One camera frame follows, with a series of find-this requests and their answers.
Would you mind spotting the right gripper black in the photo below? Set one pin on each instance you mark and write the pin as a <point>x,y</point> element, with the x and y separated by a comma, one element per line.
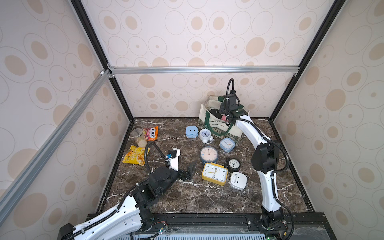
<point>225,109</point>

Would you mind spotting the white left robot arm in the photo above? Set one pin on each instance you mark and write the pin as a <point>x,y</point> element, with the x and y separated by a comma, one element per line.
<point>132,213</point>

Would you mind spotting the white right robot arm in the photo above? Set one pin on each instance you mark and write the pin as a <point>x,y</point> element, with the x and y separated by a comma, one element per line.
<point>269,157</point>

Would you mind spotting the blue square clock white face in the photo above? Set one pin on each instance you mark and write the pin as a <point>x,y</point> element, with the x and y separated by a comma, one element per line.
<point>227,145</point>

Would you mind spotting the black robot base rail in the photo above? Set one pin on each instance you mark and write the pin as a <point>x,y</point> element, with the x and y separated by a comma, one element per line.
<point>306,226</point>

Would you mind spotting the orange Fox's candy bag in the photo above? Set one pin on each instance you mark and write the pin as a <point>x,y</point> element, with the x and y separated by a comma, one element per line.
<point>151,134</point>

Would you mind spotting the aluminium horizontal back rail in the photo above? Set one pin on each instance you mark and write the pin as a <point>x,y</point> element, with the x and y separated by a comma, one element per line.
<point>205,70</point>

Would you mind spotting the aluminium left side rail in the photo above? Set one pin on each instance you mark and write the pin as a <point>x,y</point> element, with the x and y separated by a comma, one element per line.
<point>21,184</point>

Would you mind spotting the yellow chips snack bag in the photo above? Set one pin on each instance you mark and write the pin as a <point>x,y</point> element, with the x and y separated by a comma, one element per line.
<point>135,155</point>

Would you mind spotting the canvas tote bag green handles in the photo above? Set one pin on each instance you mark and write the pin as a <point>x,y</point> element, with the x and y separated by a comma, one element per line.
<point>217,126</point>

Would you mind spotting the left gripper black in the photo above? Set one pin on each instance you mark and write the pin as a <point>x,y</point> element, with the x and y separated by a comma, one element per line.
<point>190,172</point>

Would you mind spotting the small black round clock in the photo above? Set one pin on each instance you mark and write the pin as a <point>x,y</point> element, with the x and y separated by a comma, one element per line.
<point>232,165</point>

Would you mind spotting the yellow rectangular alarm clock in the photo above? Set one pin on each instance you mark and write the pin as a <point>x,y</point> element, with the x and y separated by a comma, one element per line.
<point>215,173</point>

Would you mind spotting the blue round clock beige face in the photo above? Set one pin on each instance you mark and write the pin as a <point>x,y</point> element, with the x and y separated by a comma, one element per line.
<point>209,154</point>

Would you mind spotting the black vertical frame post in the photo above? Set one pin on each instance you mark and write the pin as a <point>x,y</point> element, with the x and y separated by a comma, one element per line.
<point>96,44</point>

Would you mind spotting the black right frame post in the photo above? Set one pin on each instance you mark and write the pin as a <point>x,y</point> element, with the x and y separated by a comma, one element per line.
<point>313,47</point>

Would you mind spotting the white square clock face-down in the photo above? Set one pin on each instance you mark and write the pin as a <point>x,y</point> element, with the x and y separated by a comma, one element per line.
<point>238,181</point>

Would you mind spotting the light blue square clock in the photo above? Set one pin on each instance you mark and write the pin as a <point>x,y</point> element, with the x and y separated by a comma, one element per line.
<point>192,132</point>

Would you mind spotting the small white round clock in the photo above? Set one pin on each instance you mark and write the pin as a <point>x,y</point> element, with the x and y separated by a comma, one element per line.
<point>205,136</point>

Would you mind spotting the black-backed white twin-bell clock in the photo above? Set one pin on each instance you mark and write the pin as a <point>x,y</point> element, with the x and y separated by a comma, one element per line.
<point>216,113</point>

